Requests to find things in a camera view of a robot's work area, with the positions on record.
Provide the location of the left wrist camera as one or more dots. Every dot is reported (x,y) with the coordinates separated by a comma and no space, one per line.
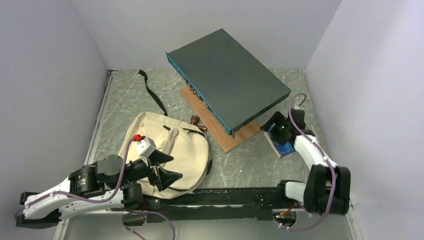
(144,146)

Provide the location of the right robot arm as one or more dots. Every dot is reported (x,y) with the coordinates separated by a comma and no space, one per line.
(327,188)

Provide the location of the dark grey network switch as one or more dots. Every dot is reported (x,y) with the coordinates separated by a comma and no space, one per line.
(233,85)

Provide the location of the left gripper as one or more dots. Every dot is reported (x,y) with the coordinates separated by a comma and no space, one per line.
(164,178)

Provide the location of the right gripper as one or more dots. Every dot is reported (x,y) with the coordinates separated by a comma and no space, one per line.
(278,118)

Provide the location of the wooden board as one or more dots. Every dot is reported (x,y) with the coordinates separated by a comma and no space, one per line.
(226,141)

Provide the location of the cream canvas backpack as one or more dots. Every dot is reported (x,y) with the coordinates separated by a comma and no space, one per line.
(181,140)

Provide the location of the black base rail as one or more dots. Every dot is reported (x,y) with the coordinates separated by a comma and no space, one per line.
(259,203)

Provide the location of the brown pipe tee fitting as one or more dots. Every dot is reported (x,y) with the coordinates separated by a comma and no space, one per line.
(194,120)

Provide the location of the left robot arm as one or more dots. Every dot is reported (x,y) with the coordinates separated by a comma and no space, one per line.
(108,183)

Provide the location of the blue orange paperback book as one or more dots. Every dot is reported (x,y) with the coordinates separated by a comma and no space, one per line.
(281,150)

